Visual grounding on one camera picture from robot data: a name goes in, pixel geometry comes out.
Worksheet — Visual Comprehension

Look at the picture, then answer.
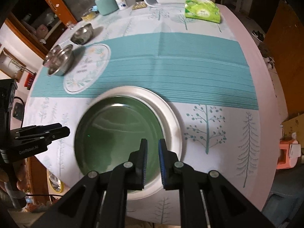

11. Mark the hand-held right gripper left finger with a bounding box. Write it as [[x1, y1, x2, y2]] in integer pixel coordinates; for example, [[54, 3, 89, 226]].
[[36, 138, 148, 228]]

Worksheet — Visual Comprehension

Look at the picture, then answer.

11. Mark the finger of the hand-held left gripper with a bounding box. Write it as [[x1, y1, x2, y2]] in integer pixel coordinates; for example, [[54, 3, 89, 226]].
[[14, 123, 62, 131], [14, 126, 71, 145]]

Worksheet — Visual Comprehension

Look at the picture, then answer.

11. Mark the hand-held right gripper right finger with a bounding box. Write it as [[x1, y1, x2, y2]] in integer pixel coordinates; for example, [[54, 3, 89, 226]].
[[158, 138, 273, 228]]

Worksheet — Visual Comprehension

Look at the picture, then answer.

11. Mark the green white-rimmed plate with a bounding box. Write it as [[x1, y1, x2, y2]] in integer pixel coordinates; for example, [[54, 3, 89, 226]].
[[75, 85, 183, 200]]

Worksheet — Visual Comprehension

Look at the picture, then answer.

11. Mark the small steel bowl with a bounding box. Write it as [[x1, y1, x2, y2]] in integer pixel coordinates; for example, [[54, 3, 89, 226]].
[[71, 23, 93, 45], [43, 44, 73, 63]]

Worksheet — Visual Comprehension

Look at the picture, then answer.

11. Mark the large steel bowl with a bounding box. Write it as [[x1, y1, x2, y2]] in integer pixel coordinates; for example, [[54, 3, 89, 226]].
[[46, 47, 74, 77]]

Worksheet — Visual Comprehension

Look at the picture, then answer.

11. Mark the person's left hand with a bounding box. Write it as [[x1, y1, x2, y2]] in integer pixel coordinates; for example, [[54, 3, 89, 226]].
[[0, 166, 11, 184]]

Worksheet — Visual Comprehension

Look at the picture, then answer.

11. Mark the red container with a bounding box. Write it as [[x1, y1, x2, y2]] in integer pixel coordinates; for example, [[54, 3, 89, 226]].
[[24, 72, 36, 90]]

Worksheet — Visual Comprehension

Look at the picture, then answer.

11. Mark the yellow rimmed round object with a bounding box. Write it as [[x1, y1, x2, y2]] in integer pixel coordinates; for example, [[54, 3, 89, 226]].
[[47, 170, 63, 193]]

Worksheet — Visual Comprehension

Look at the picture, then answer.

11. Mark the round floral coaster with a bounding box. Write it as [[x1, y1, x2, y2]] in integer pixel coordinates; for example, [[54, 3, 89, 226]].
[[63, 43, 112, 94]]

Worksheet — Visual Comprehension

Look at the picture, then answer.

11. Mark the wooden framed glass door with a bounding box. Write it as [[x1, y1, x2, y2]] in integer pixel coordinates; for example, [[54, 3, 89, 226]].
[[33, 0, 140, 23]]

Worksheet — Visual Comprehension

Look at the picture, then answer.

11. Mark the orange pink container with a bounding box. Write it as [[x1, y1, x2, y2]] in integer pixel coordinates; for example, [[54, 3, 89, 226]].
[[279, 140, 303, 169]]

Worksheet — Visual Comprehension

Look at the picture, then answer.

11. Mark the cardboard box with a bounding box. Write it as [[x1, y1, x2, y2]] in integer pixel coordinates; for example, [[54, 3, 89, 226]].
[[281, 113, 304, 139]]

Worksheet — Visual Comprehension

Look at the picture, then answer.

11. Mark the teal canister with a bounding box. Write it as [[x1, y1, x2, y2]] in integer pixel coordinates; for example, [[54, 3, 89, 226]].
[[94, 0, 119, 16]]

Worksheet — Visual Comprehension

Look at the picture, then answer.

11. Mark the green tissue pack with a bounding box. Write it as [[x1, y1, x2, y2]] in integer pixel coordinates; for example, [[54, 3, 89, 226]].
[[184, 0, 221, 24]]

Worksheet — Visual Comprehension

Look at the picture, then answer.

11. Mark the pair of shoes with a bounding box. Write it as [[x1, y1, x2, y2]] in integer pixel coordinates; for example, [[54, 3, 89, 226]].
[[251, 30, 265, 41]]

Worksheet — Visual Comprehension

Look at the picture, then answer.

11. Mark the black cable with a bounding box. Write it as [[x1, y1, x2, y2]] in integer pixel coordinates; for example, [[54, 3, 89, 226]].
[[14, 96, 25, 124]]

